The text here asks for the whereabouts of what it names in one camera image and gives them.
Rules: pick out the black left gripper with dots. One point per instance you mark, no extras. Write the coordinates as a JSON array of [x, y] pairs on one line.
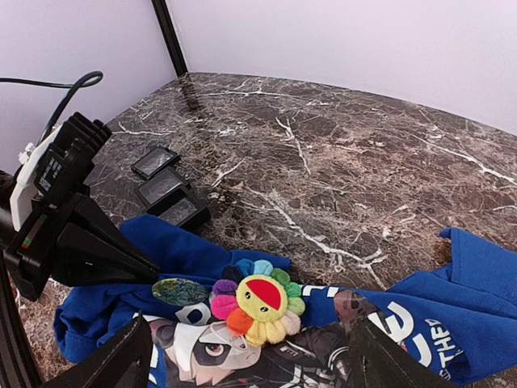
[[76, 245]]

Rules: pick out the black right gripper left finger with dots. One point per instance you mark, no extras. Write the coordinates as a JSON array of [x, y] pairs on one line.
[[123, 361]]

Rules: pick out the green oval brooch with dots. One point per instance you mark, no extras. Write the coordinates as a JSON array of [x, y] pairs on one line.
[[179, 292]]

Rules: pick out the black display box middle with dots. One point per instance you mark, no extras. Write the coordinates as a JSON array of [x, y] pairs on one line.
[[160, 186]]

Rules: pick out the blue printed t-shirt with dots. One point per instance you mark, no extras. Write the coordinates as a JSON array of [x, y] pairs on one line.
[[459, 321]]

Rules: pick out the rainbow flower plush brooch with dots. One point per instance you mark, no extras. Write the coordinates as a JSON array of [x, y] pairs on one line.
[[258, 301]]

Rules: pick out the black display box far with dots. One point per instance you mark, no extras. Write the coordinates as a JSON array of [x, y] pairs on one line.
[[154, 161]]

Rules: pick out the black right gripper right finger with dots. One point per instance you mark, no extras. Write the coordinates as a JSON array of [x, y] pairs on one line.
[[378, 362]]

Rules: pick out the black display box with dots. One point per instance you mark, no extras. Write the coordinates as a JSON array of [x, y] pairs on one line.
[[160, 186], [154, 161], [188, 213]]

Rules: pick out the left black frame post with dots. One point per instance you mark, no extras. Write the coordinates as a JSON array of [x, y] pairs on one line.
[[170, 38]]

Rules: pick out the black display box near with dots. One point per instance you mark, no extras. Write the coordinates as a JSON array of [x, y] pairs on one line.
[[188, 213]]

